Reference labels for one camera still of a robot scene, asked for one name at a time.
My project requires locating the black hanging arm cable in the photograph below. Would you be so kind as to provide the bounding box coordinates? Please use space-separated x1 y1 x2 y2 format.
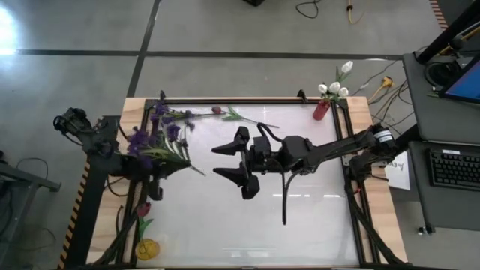
280 169 301 226

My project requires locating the black floor cable bundle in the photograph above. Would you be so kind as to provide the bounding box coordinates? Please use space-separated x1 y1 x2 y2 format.
373 80 416 129

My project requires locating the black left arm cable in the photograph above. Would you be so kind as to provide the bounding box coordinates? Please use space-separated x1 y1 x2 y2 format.
104 174 131 198

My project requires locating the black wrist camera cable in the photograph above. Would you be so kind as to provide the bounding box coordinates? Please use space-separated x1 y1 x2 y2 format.
256 122 283 144

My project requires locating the black coiled cable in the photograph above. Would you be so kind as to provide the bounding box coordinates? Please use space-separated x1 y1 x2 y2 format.
424 55 457 88

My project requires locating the black corrugated cable conduit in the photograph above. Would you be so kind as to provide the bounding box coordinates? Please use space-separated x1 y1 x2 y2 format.
92 204 140 266
344 179 405 266

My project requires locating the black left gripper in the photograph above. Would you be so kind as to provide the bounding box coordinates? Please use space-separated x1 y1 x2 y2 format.
123 159 165 203

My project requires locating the laptop with blue screen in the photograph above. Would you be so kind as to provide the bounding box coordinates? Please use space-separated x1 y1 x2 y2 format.
438 55 480 104

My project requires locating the large purple flower bunch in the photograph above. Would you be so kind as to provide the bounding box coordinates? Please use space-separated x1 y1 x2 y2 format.
125 123 206 177

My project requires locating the red artificial tulip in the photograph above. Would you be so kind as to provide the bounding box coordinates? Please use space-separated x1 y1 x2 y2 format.
135 202 155 245
211 105 281 129

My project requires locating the red glass vase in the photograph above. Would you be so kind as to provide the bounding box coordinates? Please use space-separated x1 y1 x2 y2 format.
313 97 332 122

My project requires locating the black hazard-striped base platform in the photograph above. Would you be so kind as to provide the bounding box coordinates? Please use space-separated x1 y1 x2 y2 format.
56 115 122 270

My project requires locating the grey metal stand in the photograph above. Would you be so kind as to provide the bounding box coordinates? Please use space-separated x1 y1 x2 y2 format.
0 149 63 270

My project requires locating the black upright rig post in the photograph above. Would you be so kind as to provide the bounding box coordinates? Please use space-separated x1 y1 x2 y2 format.
415 0 480 65

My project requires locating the black looped floor cable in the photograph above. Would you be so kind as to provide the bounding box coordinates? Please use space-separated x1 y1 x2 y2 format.
295 0 320 20

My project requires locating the yellow plug cable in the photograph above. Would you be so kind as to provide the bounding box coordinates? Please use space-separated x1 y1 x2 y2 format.
367 76 395 104

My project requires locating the grey desk with laptop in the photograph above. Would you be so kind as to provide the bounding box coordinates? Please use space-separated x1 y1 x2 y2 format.
403 52 480 146

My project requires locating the black keyboard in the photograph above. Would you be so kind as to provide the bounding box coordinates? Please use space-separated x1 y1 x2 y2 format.
429 148 480 192

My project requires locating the small purple flower bunch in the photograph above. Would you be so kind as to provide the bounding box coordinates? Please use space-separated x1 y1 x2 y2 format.
149 101 226 132

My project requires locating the white paper sheet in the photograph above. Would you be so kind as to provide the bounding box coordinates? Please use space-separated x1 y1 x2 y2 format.
384 151 412 191

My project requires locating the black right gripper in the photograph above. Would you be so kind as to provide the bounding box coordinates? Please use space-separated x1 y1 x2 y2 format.
211 126 285 201

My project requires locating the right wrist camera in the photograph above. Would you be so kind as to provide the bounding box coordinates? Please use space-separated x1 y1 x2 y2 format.
253 135 273 153

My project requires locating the yellow hanging cable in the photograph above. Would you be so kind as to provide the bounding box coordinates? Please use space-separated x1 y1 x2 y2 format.
346 0 367 26

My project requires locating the thin black floor cable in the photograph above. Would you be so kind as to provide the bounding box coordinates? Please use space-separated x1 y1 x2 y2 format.
353 59 399 95

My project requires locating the grey desk with keyboard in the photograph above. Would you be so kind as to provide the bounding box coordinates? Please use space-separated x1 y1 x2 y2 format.
408 141 480 232

